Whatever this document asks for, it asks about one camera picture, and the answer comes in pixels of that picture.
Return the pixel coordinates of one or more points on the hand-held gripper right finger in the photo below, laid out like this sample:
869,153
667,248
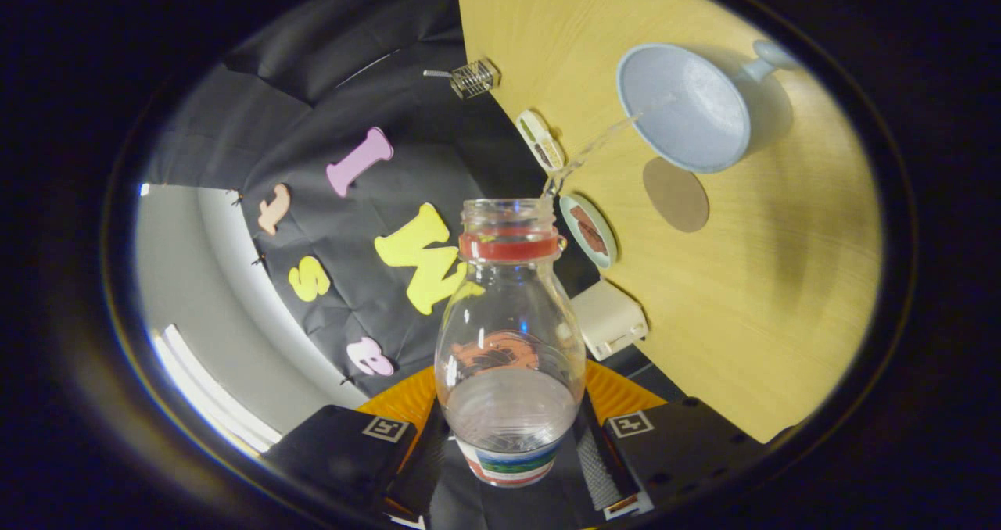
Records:
602,467

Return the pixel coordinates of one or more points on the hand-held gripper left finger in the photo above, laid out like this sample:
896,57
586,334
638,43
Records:
414,475

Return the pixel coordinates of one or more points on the round brown coaster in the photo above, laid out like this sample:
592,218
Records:
676,195

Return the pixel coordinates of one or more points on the white cup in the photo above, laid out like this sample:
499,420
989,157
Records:
688,108

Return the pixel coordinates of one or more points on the white toaster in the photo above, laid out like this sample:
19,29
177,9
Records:
610,319

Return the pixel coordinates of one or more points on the pale green plate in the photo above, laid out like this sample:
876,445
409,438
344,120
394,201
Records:
598,258

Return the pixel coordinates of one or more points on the brown meat slice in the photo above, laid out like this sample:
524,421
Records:
580,219
597,241

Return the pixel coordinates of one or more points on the wooden table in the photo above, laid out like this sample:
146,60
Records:
766,280

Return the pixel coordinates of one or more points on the white divided tray with grains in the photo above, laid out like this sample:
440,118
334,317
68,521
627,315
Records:
541,143

